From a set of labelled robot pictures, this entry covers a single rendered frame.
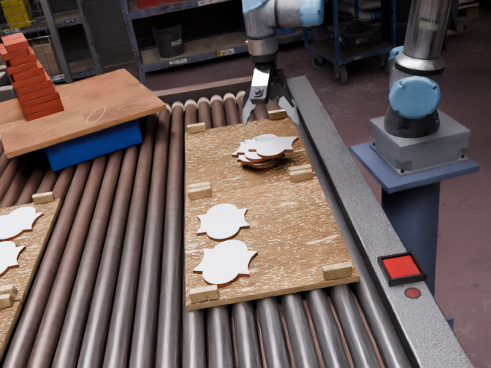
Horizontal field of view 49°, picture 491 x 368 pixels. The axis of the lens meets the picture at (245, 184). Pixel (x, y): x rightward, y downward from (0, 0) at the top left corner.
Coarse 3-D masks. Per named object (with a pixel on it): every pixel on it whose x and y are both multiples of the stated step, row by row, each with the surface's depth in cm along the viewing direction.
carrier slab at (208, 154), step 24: (264, 120) 177; (288, 120) 175; (192, 144) 169; (216, 144) 167; (192, 168) 156; (216, 168) 154; (240, 168) 152; (288, 168) 148; (312, 168) 146; (216, 192) 143
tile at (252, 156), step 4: (260, 136) 155; (264, 136) 155; (268, 136) 155; (272, 136) 154; (276, 136) 154; (244, 140) 155; (248, 140) 154; (252, 140) 154; (248, 144) 152; (252, 144) 152; (244, 148) 150; (240, 152) 149; (244, 152) 148; (248, 152) 148; (252, 152) 148; (248, 156) 146; (252, 156) 145; (256, 156) 145; (248, 160) 146; (252, 160) 145; (256, 160) 144; (260, 160) 144; (264, 160) 145
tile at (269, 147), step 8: (256, 144) 149; (264, 144) 148; (272, 144) 148; (280, 144) 147; (288, 144) 146; (256, 152) 146; (264, 152) 144; (272, 152) 144; (280, 152) 143; (288, 152) 145
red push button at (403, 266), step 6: (390, 258) 111; (396, 258) 111; (402, 258) 111; (408, 258) 110; (384, 264) 110; (390, 264) 110; (396, 264) 110; (402, 264) 109; (408, 264) 109; (414, 264) 109; (390, 270) 108; (396, 270) 108; (402, 270) 108; (408, 270) 108; (414, 270) 107; (390, 276) 107; (396, 276) 107
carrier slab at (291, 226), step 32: (224, 192) 142; (256, 192) 140; (288, 192) 137; (320, 192) 135; (192, 224) 131; (256, 224) 127; (288, 224) 125; (320, 224) 124; (192, 256) 120; (256, 256) 117; (288, 256) 115; (320, 256) 114; (192, 288) 111; (224, 288) 109; (256, 288) 108; (288, 288) 107
